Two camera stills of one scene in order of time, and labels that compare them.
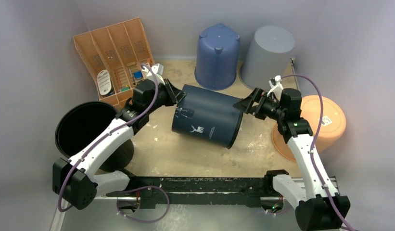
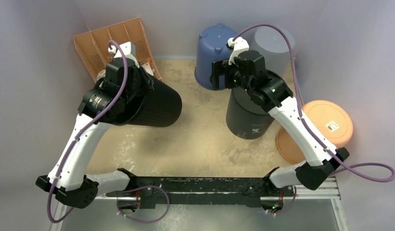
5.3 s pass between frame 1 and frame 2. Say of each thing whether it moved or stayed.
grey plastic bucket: stayed
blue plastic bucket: stayed
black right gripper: moved
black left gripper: moved
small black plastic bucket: moved
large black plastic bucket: moved
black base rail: stayed
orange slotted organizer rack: stayed
